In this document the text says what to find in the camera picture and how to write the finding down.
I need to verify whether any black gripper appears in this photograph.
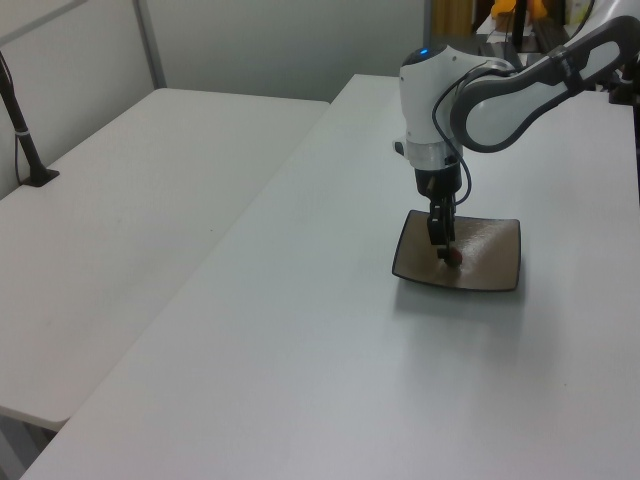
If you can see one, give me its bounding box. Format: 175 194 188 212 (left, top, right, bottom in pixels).
413 166 461 262

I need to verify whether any square brown ceramic plate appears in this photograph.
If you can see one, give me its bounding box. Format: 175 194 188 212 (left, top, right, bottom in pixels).
390 209 524 293

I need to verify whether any brown wooden panel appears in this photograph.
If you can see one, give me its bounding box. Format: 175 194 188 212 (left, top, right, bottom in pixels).
431 0 474 37

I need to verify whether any black upright stand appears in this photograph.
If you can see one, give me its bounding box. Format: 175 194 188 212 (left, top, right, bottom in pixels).
509 0 530 52

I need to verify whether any yellow plastic object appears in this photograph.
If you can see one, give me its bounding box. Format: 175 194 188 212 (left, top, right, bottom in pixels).
489 0 547 22

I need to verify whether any white side table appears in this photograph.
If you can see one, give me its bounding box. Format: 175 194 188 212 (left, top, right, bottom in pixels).
0 88 332 434

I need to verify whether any black pole with foot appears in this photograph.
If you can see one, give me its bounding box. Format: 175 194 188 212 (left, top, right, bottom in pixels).
0 49 61 189

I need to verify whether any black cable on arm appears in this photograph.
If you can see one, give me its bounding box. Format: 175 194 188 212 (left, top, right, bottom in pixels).
431 63 475 207

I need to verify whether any black table clamp mount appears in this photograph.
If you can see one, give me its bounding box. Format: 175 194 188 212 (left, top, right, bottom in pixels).
606 63 640 107

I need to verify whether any grey partition frame post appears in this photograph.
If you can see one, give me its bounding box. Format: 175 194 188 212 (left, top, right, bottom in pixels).
131 0 168 92

